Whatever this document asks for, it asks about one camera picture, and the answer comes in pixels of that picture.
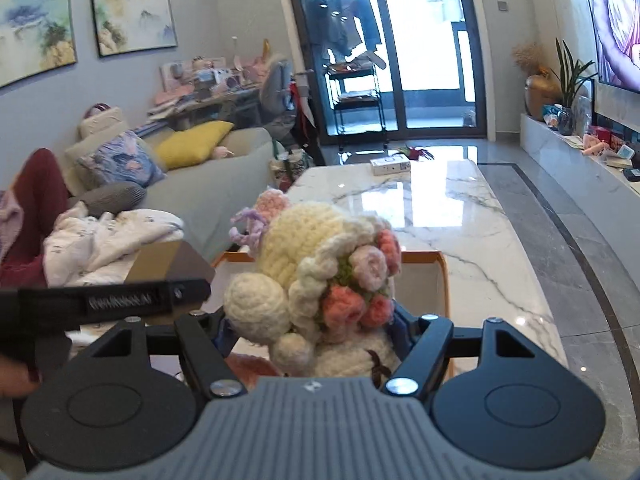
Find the houndstooth pillow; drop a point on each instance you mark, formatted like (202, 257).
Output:
(110, 197)

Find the framed landscape painting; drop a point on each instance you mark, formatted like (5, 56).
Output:
(132, 10)
(35, 20)

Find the wall television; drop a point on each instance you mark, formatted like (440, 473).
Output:
(620, 25)

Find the white panda print blanket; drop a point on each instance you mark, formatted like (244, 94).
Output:
(100, 245)

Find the grey sofa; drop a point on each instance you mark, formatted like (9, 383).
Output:
(215, 190)

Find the gold cardboard box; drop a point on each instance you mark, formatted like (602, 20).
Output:
(165, 260)

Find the pink console item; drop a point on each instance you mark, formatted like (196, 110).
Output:
(595, 145)

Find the green potted plant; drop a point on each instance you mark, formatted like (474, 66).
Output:
(570, 80)

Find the cluttered desk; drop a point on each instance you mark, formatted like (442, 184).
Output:
(200, 95)

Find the red and green floor toy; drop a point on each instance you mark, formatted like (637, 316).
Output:
(415, 153)

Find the small white box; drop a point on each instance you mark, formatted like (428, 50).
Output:
(390, 165)

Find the person's left hand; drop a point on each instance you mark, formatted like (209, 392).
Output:
(15, 377)

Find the black rolling cart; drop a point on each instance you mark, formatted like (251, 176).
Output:
(355, 105)

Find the yellow pillow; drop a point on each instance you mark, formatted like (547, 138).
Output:
(192, 145)

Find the blue floral pillow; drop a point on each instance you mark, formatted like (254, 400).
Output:
(120, 160)

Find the maroon cloth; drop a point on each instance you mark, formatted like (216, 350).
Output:
(35, 195)

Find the blue packet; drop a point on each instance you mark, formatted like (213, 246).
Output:
(554, 116)

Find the grey desk chair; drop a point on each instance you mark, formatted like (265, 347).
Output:
(277, 85)

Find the printed shopping bag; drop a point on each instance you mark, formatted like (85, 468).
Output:
(287, 170)

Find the hanging clothes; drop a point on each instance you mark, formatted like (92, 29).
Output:
(345, 25)

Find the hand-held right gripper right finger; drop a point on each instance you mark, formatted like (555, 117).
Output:
(406, 332)

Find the beige bear-shaped cushion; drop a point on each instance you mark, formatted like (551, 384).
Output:
(102, 120)

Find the dried flower bunch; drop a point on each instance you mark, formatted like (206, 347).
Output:
(530, 55)

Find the wall switch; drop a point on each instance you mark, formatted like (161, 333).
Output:
(502, 6)

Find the large orange cardboard box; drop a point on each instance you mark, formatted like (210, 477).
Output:
(425, 259)

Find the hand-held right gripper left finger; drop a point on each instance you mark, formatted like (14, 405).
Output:
(200, 341)

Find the white marble television console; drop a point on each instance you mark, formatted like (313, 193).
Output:
(575, 175)

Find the pink plush toy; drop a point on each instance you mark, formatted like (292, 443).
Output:
(221, 152)

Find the pink cloth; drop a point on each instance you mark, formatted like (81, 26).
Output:
(9, 225)

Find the small white desk clock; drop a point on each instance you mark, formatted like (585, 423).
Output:
(620, 155)

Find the gold vase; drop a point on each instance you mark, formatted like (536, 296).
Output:
(540, 95)

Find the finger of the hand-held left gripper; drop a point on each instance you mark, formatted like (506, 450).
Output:
(187, 295)

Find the cream crochet bunny doll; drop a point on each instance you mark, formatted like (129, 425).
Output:
(300, 245)

